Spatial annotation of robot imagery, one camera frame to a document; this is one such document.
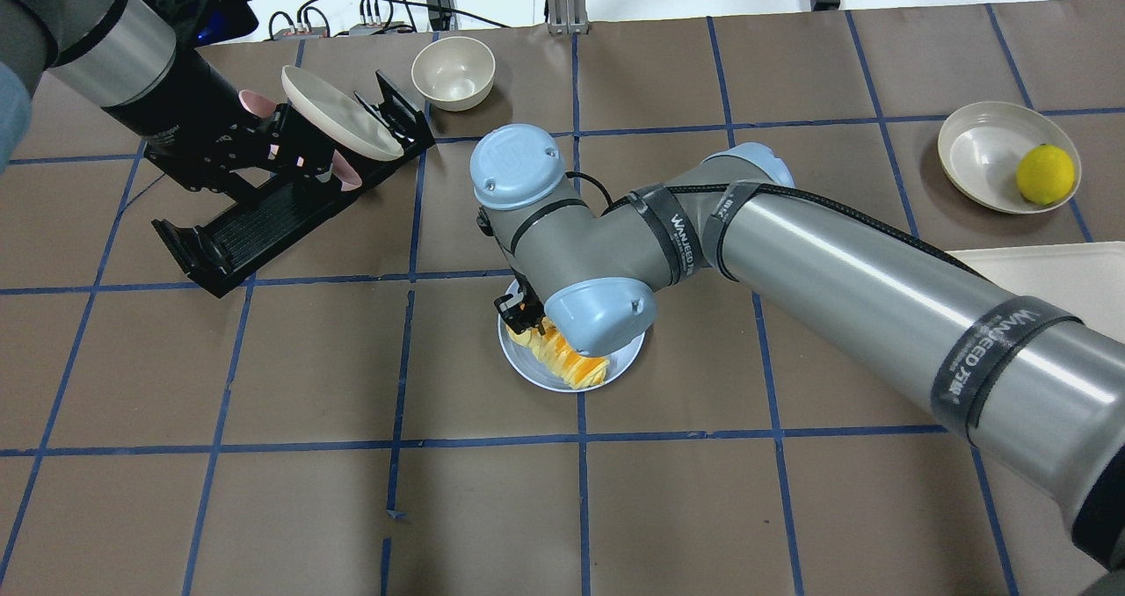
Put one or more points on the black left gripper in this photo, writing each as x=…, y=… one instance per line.
x=178, y=109

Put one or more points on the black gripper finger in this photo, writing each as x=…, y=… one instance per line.
x=520, y=308

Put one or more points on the light blue plate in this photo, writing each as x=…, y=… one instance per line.
x=527, y=366

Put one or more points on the twisted bread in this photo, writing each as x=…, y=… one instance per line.
x=550, y=347

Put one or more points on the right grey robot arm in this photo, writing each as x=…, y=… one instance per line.
x=1025, y=381

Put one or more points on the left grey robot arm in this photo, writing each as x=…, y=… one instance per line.
x=124, y=58

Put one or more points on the pink plate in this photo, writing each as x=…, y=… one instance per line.
x=263, y=107

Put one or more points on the cream plate in rack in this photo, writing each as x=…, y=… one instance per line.
x=337, y=115

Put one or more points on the black dish rack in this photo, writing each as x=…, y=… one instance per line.
x=220, y=254

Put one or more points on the small cream bowl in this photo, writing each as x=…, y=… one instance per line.
x=454, y=74

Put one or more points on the cream shallow bowl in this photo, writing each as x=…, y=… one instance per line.
x=981, y=144

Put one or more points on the yellow lemon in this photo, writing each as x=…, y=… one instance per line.
x=1046, y=175

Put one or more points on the cream tray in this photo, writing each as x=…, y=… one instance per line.
x=1086, y=279

